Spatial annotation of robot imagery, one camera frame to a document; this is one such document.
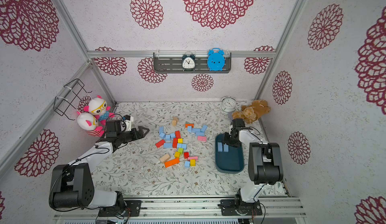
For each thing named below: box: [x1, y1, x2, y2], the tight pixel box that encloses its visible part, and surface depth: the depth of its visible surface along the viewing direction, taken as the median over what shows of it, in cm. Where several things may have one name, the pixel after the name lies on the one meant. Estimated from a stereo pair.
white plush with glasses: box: [83, 95, 115, 126], surface depth 96 cm
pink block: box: [197, 135, 207, 142], surface depth 101 cm
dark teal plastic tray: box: [214, 132, 244, 174], surface depth 90 cm
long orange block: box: [164, 157, 180, 168], surface depth 91 cm
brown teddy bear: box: [232, 99, 271, 124], surface depth 105 cm
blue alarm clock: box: [207, 47, 226, 71], surface depth 91 cm
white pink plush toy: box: [76, 111, 105, 137], surface depth 87 cm
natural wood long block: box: [159, 153, 170, 164], surface depth 91 cm
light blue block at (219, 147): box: [217, 142, 223, 153], surface depth 96 cm
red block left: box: [154, 139, 166, 149], surface depth 99 cm
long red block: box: [174, 130, 181, 139], surface depth 104 cm
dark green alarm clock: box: [181, 54, 197, 72], surface depth 92 cm
